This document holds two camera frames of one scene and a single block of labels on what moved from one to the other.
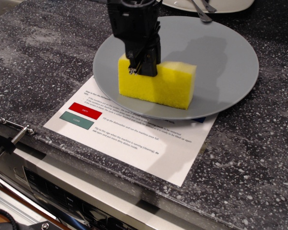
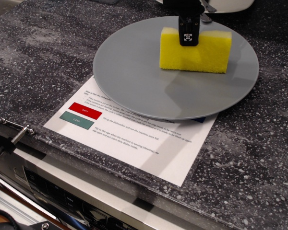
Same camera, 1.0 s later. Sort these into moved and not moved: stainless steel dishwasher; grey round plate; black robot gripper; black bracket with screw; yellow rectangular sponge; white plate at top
Moved: yellow rectangular sponge; black robot gripper
Not moved: black bracket with screw; stainless steel dishwasher; white plate at top; grey round plate
